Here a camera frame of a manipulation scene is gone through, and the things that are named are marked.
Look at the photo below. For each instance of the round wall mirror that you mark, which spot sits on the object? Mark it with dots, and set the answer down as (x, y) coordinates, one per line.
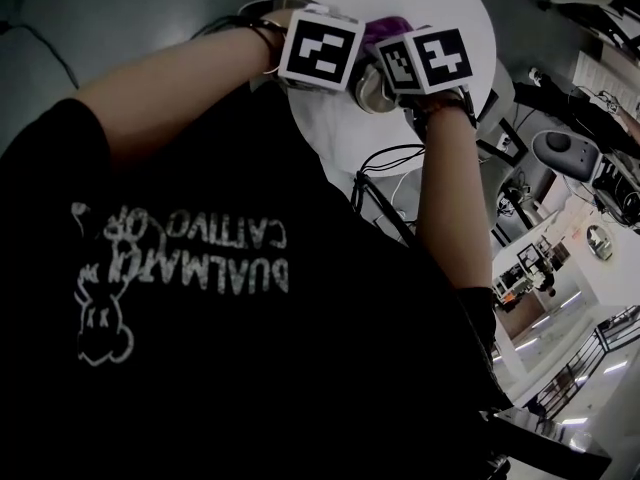
(599, 242)

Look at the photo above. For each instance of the purple cloth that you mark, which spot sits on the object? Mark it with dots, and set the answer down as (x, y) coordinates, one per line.
(390, 25)

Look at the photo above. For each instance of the person's right forearm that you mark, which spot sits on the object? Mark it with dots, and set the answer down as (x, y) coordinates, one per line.
(450, 193)

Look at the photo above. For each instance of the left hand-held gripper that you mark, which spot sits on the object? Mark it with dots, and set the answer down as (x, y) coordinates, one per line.
(320, 48)

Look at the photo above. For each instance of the person's black printed t-shirt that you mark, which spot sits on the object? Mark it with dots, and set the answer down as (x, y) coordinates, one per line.
(225, 293)

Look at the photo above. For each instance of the person's left forearm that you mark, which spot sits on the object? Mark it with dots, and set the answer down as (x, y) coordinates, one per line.
(175, 83)

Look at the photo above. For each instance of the black balcony railing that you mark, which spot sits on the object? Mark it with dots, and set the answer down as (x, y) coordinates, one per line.
(575, 363)

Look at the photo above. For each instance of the grey rounded device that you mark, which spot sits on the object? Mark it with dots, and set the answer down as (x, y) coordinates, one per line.
(565, 153)

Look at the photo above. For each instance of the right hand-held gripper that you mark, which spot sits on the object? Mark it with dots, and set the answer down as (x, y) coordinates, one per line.
(440, 58)

